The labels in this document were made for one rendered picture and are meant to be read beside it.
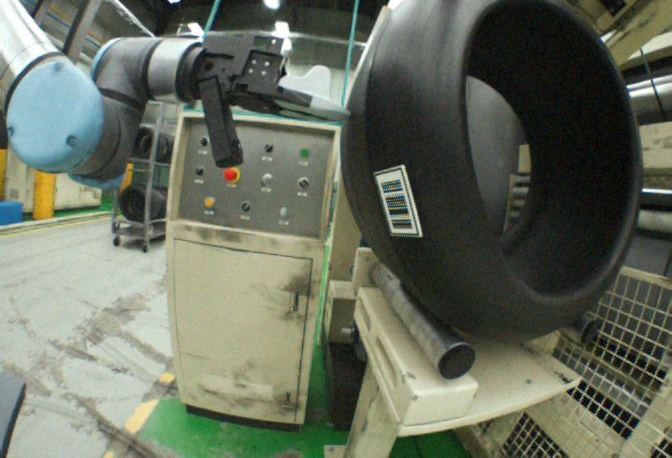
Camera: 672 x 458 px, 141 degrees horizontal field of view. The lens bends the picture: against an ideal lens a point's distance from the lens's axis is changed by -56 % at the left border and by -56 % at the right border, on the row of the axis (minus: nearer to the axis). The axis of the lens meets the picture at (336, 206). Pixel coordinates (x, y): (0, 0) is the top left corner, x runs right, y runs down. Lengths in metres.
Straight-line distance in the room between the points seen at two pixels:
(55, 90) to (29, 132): 0.04
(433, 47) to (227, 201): 0.80
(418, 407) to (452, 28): 0.40
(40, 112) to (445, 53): 0.35
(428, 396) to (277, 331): 0.72
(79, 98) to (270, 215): 0.75
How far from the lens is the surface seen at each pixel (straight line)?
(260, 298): 0.93
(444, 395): 0.34
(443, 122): 0.24
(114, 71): 0.41
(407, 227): 0.23
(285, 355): 1.03
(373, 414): 0.89
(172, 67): 0.36
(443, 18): 0.30
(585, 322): 0.52
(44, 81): 0.27
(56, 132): 0.25
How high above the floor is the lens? 1.06
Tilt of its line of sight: 3 degrees down
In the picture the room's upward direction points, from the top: 7 degrees clockwise
